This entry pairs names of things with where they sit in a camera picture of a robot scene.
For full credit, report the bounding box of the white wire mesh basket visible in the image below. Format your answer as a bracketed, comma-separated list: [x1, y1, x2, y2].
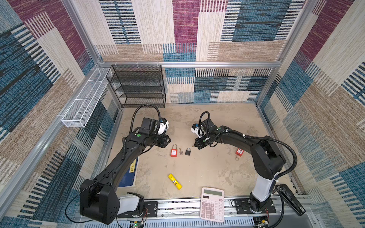
[61, 67, 109, 128]

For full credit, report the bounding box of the blue notebook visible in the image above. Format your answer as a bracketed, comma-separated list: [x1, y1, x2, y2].
[118, 158, 138, 188]

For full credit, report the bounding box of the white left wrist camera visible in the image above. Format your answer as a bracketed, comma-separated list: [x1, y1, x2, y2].
[157, 118, 169, 135]

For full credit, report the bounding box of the small black padlock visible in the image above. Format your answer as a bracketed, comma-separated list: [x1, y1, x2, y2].
[185, 148, 191, 156]

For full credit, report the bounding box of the black wire shelf rack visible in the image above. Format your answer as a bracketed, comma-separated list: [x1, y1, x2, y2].
[106, 65, 166, 108]

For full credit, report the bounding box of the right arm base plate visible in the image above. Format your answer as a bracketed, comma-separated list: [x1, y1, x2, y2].
[233, 198, 277, 214]

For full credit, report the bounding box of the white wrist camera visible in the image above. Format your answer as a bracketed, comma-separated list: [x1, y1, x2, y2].
[157, 118, 169, 135]
[191, 123, 204, 138]

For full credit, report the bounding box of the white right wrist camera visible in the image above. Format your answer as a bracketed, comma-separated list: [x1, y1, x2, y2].
[191, 123, 204, 138]

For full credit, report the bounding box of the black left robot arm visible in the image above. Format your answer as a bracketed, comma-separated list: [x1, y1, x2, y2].
[73, 104, 171, 225]

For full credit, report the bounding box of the red padlock with key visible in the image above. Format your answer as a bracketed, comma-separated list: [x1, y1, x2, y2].
[170, 144, 178, 157]

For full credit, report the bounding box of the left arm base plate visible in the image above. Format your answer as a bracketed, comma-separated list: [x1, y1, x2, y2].
[117, 201, 158, 219]

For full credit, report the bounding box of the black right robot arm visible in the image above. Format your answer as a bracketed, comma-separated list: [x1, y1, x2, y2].
[191, 111, 298, 213]

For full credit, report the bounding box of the yellow glue stick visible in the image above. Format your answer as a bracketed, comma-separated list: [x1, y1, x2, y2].
[168, 174, 182, 190]

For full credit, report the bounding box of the pink calculator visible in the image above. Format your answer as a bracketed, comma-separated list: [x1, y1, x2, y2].
[200, 187, 224, 223]

